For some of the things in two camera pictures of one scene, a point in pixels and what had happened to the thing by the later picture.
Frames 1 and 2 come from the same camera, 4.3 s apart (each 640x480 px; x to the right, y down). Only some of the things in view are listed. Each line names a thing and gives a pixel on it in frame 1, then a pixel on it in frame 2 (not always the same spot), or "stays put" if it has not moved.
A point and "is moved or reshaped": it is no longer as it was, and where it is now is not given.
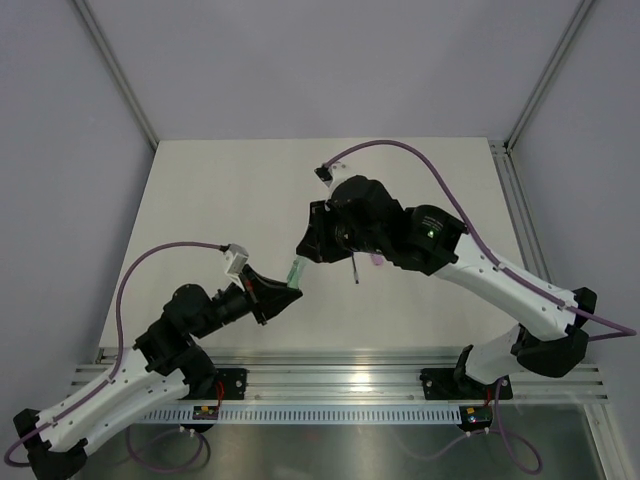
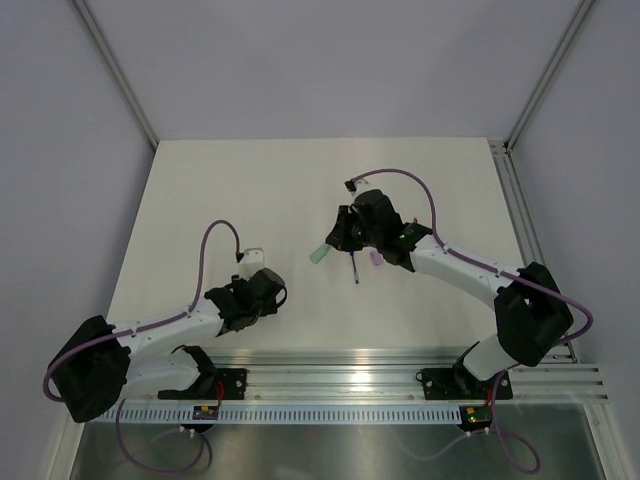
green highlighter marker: x=294 y=274 is moved or reshaped
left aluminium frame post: x=120 y=74 stays put
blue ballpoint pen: x=357 y=280 stays put
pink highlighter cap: x=377 y=259 stays put
